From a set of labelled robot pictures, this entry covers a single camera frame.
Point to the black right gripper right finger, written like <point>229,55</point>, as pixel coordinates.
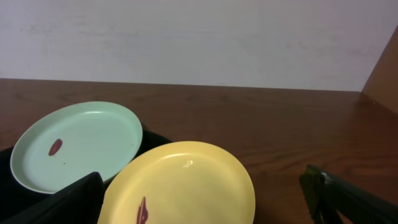
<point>327,197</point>

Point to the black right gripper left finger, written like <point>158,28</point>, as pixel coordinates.
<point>79,202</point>

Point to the mint green plate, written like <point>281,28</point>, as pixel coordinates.
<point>74,141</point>

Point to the yellow plate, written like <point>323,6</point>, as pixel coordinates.
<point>181,182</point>

